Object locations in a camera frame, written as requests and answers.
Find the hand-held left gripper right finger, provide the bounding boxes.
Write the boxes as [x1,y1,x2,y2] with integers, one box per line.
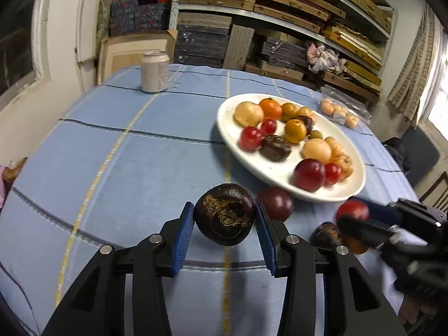
[255,201,408,336]

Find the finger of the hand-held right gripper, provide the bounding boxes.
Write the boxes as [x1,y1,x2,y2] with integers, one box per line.
[338,215,401,250]
[350,198,448,242]

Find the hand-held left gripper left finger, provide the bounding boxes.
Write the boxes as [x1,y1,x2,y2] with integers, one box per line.
[42,201,195,336]

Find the orange mandarin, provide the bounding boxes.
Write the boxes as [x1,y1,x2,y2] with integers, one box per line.
[259,98,283,120]
[341,236,370,255]

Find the dark red plum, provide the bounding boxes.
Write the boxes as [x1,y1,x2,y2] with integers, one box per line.
[293,158,327,193]
[255,187,295,222]

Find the large dark water chestnut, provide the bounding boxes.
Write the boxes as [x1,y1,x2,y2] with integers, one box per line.
[193,183,256,246]

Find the striped pale persimmon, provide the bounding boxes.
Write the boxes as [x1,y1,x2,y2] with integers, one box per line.
[331,154,354,180]

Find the white oval plate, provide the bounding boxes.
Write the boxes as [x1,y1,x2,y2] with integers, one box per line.
[216,93,367,202]

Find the pale round fruit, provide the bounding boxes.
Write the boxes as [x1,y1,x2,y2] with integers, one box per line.
[301,138,332,164]

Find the yellow-green mandarin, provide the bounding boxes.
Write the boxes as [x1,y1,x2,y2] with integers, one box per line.
[284,119,308,144]

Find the pale yellow pear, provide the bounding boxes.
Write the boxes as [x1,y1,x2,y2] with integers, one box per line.
[234,101,265,127]

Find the small green mandarin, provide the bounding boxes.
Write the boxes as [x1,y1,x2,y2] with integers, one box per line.
[281,102,299,122]

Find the person's right hand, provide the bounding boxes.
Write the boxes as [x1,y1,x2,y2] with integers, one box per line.
[397,297,426,324]

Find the black jacket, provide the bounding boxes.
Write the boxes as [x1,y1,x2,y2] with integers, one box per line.
[381,136,414,174]

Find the blue-grey chair cushion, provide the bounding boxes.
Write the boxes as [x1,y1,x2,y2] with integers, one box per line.
[399,126,441,188]

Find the blue checked tablecloth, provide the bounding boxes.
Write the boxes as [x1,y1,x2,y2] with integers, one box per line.
[0,64,421,336]

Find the clear plastic clamshell box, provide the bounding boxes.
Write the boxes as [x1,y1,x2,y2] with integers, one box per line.
[320,85,372,130]

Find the bright window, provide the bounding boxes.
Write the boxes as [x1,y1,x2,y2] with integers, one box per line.
[420,52,448,137]

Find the beige patterned curtain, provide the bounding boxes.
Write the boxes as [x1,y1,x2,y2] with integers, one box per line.
[387,3,442,128]

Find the crumpled pink plastic bag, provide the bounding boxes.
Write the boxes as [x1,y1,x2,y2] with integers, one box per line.
[306,41,347,74]

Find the white drink can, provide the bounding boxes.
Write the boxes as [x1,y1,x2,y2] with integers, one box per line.
[141,51,170,92]

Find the stack of dark grey boxes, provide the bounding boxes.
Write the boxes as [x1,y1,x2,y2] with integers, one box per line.
[261,37,309,72]
[175,12,232,68]

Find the beige framed panel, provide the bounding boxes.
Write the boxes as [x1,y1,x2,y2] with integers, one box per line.
[97,30,178,85]

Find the grey woven upright board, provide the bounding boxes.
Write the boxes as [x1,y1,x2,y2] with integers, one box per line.
[223,24,256,71]

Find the stack of patterned blue boxes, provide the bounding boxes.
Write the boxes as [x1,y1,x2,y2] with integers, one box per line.
[109,0,170,37]

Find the white metal shelf rack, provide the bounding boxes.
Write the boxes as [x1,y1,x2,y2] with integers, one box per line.
[168,0,398,106]

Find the white panel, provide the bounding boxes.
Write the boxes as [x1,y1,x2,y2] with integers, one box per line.
[75,0,106,64]

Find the dark window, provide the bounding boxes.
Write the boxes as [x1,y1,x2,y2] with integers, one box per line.
[0,0,50,109]

